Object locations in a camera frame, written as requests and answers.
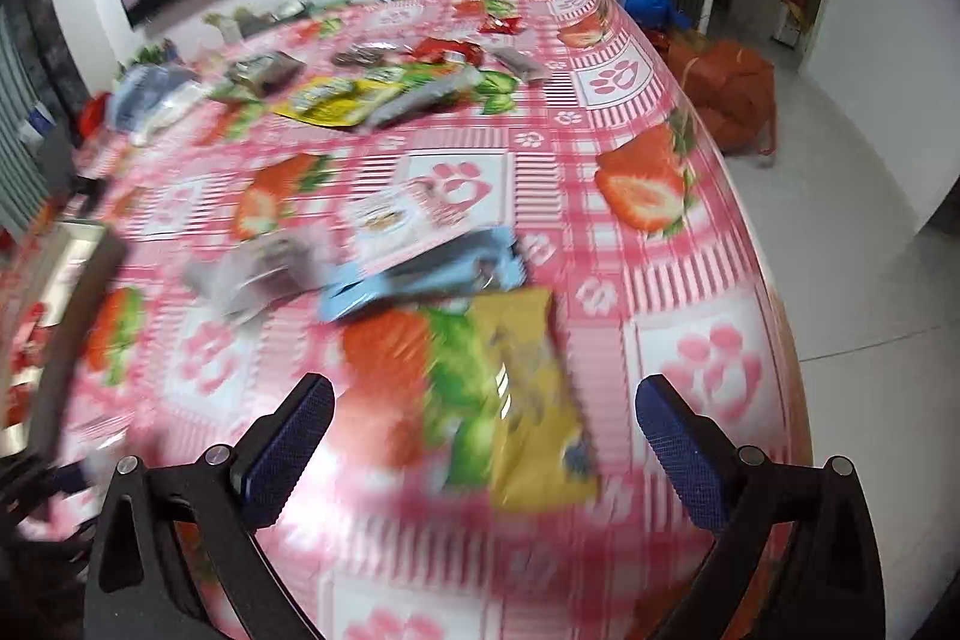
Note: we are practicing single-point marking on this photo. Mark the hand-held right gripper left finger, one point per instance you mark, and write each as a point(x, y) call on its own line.
point(289, 452)

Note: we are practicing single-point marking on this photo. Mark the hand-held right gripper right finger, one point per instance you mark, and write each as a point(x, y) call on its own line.
point(682, 460)

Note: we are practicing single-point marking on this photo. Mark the gold snack packet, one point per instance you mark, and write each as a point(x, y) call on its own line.
point(536, 400)

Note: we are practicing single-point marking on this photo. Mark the clear packet with chocolate balls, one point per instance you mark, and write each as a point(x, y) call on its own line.
point(281, 269)

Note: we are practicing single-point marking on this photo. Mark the light blue snack packet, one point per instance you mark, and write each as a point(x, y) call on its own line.
point(420, 280)

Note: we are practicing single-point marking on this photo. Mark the white pink snack packet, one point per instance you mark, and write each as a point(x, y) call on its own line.
point(397, 220)

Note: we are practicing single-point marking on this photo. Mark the pink strawberry tablecloth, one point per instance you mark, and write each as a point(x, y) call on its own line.
point(570, 205)

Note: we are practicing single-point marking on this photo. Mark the black phone stand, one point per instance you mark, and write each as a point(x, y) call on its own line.
point(64, 160)

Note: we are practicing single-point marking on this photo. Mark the white cloth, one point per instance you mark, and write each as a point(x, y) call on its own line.
point(169, 119)

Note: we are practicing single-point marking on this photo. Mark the yellow snack packet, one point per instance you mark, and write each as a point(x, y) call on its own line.
point(330, 100)

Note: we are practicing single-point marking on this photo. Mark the grey vertical blinds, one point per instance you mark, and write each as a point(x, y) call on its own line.
point(26, 123)

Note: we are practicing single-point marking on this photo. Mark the orange bag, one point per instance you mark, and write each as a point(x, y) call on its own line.
point(724, 93)

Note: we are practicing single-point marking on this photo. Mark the red plastic chair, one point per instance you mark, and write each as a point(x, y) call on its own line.
point(94, 115)

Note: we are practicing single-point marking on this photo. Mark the green silver snack packet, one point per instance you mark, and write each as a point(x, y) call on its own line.
point(266, 72)

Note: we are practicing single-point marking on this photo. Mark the grey blue cloth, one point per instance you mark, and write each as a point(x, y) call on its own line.
point(154, 93)

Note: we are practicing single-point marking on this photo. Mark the dark flat snack packet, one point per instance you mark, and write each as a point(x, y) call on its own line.
point(371, 57)

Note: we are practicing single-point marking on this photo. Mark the leafy green plant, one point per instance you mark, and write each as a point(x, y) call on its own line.
point(154, 54)

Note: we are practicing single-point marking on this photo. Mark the dark grey snack packet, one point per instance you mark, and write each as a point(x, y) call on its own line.
point(521, 64)

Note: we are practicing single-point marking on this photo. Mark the small red snack packet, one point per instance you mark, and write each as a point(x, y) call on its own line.
point(501, 18)
point(446, 51)

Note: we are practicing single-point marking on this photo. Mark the blue bag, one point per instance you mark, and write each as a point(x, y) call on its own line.
point(656, 6)

